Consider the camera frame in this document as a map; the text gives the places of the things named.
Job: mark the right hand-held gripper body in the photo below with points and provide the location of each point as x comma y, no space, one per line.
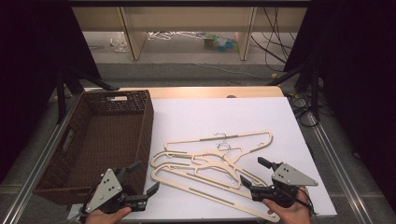
289,177

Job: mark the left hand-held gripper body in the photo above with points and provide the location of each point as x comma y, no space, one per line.
106,191

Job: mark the brown wicker basket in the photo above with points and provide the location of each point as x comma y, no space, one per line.
102,140

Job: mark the cream wooden clothes hanger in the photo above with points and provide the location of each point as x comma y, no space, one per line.
186,141

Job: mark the person's left hand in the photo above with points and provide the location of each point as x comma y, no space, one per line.
106,218

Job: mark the person's right hand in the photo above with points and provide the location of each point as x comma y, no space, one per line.
292,214

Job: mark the black metal stand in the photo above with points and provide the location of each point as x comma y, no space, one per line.
74,81
308,77

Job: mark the clear plastic bag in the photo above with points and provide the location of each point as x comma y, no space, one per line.
120,43

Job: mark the colourful plastic items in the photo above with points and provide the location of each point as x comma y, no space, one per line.
222,43

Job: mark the white hangers on floor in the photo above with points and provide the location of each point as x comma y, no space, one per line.
162,36

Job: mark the black curtain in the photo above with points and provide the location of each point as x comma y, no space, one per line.
358,62
28,62

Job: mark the beige wooden shelf unit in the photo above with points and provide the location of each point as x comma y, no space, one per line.
186,18

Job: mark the aluminium frame rail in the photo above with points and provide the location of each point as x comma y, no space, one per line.
342,177
18,202

